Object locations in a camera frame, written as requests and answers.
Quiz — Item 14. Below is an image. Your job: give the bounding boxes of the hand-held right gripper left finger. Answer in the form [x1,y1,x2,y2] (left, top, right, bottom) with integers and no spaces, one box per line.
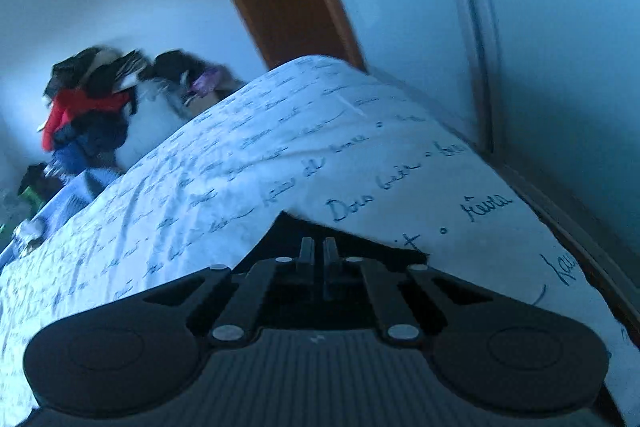
[142,237,316,345]

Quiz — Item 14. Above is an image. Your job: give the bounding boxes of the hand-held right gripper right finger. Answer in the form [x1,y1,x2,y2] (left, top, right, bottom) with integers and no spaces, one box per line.
[323,237,501,344]

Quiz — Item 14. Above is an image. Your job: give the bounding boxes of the black pants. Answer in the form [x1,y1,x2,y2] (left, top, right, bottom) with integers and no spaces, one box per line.
[235,210,432,338]

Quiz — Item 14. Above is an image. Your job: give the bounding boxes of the white blanket with handwriting print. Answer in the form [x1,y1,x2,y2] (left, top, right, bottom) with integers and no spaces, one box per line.
[0,55,632,423]

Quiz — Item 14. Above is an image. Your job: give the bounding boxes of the purple cloth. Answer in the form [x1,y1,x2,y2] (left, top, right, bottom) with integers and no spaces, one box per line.
[192,66,222,94]

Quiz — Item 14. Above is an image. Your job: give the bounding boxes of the white bag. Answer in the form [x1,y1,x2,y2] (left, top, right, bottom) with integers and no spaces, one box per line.
[119,77,193,168]

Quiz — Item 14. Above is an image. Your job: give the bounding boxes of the blue striped cloth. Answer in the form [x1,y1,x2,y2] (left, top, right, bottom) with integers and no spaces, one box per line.
[0,167,123,270]

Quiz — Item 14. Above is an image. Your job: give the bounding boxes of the black garment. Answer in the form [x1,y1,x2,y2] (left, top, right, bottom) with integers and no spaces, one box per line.
[149,50,243,104]

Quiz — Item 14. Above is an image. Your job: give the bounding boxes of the pile of dark clothes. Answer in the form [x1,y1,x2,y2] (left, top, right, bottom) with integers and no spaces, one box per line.
[41,47,151,174]

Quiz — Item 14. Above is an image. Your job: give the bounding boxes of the red jacket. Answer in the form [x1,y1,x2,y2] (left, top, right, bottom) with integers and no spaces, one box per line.
[42,88,134,152]

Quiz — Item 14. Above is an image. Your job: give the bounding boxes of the dark and green item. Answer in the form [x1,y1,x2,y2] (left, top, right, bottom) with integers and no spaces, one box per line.
[17,163,63,210]

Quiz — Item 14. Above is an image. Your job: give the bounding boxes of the bedside clutter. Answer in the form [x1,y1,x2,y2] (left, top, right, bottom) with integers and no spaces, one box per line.
[0,187,48,255]

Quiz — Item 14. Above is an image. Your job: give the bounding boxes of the white door frame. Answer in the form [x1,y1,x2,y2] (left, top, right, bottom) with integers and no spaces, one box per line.
[425,0,507,150]

